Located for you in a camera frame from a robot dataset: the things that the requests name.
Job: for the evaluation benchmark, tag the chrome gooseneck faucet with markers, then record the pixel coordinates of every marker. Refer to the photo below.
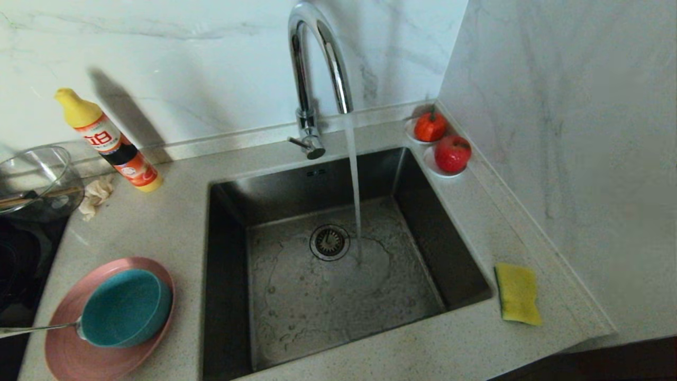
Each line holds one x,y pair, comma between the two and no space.
305,79

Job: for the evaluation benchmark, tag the yellow green sponge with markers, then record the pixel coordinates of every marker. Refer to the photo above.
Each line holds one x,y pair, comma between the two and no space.
518,293

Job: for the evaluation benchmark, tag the yellow capped dish soap bottle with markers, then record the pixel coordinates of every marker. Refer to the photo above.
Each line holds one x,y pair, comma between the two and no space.
113,143

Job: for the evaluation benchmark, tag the stainless steel sink basin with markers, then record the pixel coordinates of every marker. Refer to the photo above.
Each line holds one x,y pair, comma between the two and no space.
344,317

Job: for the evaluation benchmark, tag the clear running water stream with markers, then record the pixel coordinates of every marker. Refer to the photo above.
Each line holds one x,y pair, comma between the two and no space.
353,159

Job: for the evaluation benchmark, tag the round metal drain strainer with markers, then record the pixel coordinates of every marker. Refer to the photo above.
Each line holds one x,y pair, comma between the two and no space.
329,242

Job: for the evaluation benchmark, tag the red apple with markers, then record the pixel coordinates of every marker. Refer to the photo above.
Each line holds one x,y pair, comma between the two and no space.
453,153

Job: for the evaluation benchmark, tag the crumpled beige tissue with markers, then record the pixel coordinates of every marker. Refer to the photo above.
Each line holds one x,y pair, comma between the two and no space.
95,196

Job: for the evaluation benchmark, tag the teal bowl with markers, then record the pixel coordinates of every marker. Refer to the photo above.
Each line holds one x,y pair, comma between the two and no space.
124,309

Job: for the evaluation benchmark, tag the clear glass bowl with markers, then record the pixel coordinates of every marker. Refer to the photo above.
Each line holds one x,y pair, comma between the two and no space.
37,169

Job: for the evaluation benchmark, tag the brown wooden stick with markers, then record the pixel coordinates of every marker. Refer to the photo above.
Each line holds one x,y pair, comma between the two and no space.
31,199

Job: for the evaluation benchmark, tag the pink plate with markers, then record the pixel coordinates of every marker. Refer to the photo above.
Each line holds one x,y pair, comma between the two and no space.
69,360

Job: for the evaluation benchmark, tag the black stove top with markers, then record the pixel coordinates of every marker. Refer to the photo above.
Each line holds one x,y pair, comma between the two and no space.
21,264

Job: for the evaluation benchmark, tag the metal spoon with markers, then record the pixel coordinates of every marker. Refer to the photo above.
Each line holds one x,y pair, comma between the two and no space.
31,329

